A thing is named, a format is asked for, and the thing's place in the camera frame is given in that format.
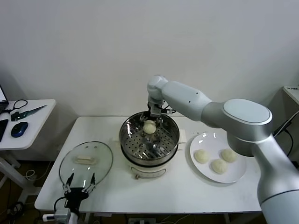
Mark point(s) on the white electric cooking pot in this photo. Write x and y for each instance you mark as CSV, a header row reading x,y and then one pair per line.
x,y
149,172

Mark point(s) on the green black pointed tool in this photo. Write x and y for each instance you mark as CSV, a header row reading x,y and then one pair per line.
x,y
28,113

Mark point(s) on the round glass pot lid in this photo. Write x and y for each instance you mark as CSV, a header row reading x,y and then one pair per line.
x,y
93,170

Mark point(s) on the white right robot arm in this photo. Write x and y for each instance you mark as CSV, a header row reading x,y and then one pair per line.
x,y
245,116

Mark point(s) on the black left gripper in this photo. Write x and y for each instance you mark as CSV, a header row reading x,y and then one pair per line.
x,y
74,198

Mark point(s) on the black flat phone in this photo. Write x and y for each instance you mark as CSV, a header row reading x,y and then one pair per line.
x,y
2,130

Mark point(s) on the white cabinet corner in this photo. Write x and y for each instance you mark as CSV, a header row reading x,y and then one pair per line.
x,y
292,93

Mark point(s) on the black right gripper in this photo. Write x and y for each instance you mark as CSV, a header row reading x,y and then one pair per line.
x,y
155,111

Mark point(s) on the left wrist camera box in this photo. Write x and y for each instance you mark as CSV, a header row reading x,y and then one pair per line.
x,y
61,213

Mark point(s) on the stainless steel steamer basket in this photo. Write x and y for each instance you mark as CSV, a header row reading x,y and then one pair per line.
x,y
168,140

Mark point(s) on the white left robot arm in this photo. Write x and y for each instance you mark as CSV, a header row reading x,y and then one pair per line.
x,y
74,217

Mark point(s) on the blue computer mouse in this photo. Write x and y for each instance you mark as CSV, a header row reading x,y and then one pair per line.
x,y
19,129

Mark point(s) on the black laptop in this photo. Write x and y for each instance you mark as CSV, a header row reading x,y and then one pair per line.
x,y
2,102

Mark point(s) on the white round plate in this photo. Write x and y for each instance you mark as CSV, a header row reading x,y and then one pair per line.
x,y
205,140

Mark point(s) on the white steamed baozi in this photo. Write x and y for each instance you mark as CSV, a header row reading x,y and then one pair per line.
x,y
219,166
228,156
149,128
201,156

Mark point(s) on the white side table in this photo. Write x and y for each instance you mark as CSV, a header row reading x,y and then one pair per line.
x,y
35,135

